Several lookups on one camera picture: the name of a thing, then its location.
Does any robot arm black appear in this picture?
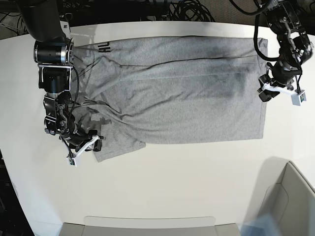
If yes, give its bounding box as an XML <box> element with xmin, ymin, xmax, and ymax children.
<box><xmin>16</xmin><ymin>0</ymin><xmax>104</xmax><ymax>160</ymax></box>
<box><xmin>253</xmin><ymin>0</ymin><xmax>314</xmax><ymax>106</ymax></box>

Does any blue blurred object corner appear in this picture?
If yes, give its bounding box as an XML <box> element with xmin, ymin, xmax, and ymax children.
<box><xmin>239</xmin><ymin>214</ymin><xmax>282</xmax><ymax>236</ymax></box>

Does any grey box right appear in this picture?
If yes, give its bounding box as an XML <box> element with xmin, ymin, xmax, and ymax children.
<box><xmin>259</xmin><ymin>162</ymin><xmax>315</xmax><ymax>236</ymax></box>

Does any grey T-shirt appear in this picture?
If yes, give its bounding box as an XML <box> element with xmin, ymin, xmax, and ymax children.
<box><xmin>72</xmin><ymin>36</ymin><xmax>266</xmax><ymax>162</ymax></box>

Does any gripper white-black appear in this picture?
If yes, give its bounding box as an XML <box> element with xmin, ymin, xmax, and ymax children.
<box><xmin>60</xmin><ymin>130</ymin><xmax>105</xmax><ymax>154</ymax></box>
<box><xmin>257</xmin><ymin>74</ymin><xmax>302</xmax><ymax>102</ymax></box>

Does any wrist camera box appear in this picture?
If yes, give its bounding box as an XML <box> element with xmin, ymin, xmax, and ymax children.
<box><xmin>291</xmin><ymin>90</ymin><xmax>306</xmax><ymax>106</ymax></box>
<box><xmin>66</xmin><ymin>153</ymin><xmax>81</xmax><ymax>167</ymax></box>

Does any grey tray bottom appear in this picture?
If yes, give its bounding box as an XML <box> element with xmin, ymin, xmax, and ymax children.
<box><xmin>59</xmin><ymin>216</ymin><xmax>240</xmax><ymax>236</ymax></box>

